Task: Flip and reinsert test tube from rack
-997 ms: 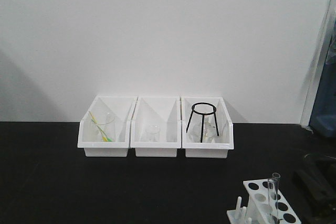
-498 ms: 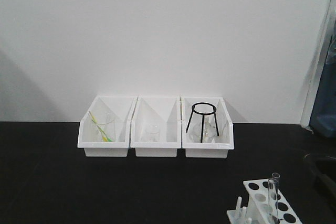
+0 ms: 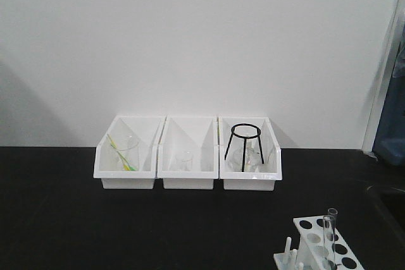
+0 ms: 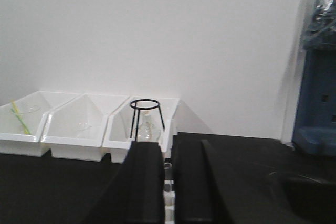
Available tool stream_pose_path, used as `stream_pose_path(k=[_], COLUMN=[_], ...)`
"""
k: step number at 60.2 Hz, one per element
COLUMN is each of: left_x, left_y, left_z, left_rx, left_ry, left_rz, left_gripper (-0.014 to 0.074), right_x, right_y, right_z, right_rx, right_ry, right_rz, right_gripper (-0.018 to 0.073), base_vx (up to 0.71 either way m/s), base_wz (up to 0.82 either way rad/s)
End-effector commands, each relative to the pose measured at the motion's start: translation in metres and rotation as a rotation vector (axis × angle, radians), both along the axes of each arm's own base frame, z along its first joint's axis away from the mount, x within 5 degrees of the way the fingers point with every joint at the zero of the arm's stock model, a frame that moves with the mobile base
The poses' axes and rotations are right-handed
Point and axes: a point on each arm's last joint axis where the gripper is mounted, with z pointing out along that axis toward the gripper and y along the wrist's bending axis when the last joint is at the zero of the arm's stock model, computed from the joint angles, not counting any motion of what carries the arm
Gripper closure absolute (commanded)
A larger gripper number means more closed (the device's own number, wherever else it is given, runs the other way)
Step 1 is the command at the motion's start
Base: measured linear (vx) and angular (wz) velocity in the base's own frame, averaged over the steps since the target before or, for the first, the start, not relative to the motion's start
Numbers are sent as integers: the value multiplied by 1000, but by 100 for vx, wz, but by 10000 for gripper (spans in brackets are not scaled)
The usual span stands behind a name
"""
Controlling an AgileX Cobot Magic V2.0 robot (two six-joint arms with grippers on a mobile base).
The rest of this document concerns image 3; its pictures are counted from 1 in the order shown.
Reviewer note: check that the white middle storage bin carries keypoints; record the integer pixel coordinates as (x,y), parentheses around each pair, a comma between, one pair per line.
(198,135)

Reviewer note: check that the large glass beaker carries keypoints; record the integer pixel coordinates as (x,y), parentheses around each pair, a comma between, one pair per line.
(128,145)

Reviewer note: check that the white right storage bin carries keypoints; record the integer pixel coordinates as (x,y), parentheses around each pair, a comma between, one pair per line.
(266,175)

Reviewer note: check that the round glass flask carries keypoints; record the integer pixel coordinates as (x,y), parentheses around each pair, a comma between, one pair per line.
(245,160)

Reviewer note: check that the white test tube rack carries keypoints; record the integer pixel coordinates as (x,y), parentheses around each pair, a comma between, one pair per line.
(309,254)

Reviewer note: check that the clear glass test tube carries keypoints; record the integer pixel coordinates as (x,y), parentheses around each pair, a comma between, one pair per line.
(333,213)
(328,244)

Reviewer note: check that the white left storage bin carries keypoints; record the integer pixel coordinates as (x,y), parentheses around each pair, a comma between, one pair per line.
(148,129)

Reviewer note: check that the white storage bin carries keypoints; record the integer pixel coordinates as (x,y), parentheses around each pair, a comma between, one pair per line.
(198,135)
(148,129)
(266,175)

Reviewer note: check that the yellow green stirring stick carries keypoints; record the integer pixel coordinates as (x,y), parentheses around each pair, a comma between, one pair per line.
(126,165)

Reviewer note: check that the small glass beaker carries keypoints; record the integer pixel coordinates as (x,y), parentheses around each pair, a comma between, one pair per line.
(184,160)

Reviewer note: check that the black wire tripod stand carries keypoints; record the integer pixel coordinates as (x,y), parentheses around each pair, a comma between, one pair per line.
(244,135)

